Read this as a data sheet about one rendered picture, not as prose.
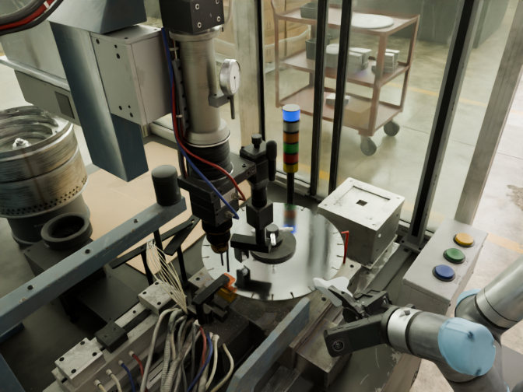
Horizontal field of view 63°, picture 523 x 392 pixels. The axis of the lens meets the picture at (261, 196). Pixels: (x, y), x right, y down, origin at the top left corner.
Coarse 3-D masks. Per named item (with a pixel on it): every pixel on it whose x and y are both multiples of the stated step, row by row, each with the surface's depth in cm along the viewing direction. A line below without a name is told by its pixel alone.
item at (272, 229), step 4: (272, 224) 98; (268, 228) 97; (272, 228) 97; (276, 228) 97; (280, 228) 97; (284, 228) 97; (288, 228) 97; (292, 228) 97; (252, 232) 97; (268, 232) 96; (272, 232) 96; (276, 232) 97; (268, 236) 97; (272, 236) 95; (276, 236) 97; (272, 240) 94; (272, 244) 94
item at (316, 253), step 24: (240, 216) 109; (288, 216) 109; (312, 216) 108; (312, 240) 101; (336, 240) 101; (216, 264) 96; (240, 264) 95; (264, 264) 95; (288, 264) 95; (312, 264) 95; (336, 264) 94; (240, 288) 90; (264, 288) 90; (288, 288) 89; (312, 288) 89
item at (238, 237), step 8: (256, 232) 88; (264, 232) 88; (232, 240) 90; (240, 240) 90; (248, 240) 90; (256, 240) 89; (264, 240) 89; (240, 248) 91; (248, 248) 90; (256, 248) 90; (264, 248) 89; (240, 256) 92; (248, 256) 94
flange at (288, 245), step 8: (280, 232) 102; (288, 232) 102; (280, 240) 98; (288, 240) 100; (296, 240) 100; (272, 248) 98; (280, 248) 98; (288, 248) 98; (256, 256) 97; (264, 256) 96; (272, 256) 96; (280, 256) 96; (288, 256) 97
